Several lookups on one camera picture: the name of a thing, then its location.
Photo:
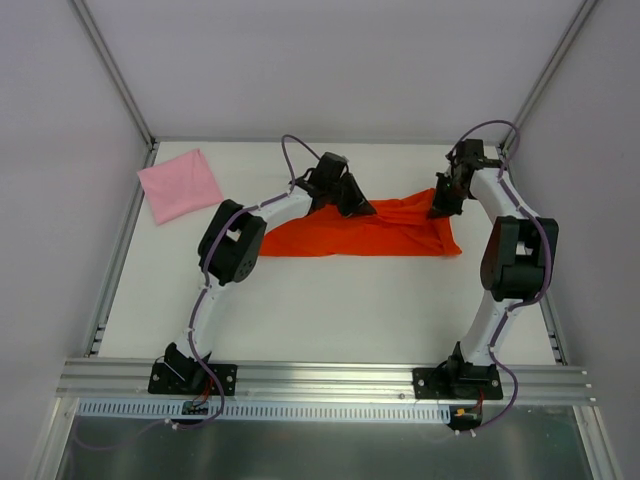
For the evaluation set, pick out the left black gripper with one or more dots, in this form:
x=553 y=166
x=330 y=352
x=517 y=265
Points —
x=345 y=189

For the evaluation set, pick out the aluminium frame post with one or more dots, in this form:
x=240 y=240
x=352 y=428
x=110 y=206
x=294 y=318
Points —
x=87 y=21
x=570 y=35

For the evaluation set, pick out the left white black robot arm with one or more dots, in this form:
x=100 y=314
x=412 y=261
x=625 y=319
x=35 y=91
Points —
x=230 y=248

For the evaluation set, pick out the left aluminium frame post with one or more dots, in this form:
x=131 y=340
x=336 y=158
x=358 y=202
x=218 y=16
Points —
x=87 y=21

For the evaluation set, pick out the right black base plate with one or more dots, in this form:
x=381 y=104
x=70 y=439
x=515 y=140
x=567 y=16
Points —
x=456 y=378

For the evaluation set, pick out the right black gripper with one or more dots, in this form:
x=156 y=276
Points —
x=448 y=194

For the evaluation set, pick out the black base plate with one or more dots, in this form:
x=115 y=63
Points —
x=456 y=378
x=176 y=374

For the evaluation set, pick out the white slotted cable duct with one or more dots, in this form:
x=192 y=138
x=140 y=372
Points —
x=182 y=410

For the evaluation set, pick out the orange t shirt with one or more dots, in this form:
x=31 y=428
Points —
x=400 y=227

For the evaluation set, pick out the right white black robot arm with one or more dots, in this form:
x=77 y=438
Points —
x=518 y=261

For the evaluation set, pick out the right aluminium frame post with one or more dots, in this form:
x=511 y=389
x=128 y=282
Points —
x=570 y=35

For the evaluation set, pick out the folded pink t shirt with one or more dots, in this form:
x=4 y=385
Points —
x=179 y=186

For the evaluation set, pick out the aluminium mounting rail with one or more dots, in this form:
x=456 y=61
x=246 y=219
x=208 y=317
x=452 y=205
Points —
x=323 y=382

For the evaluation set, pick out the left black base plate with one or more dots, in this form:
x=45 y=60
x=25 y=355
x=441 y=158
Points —
x=176 y=374

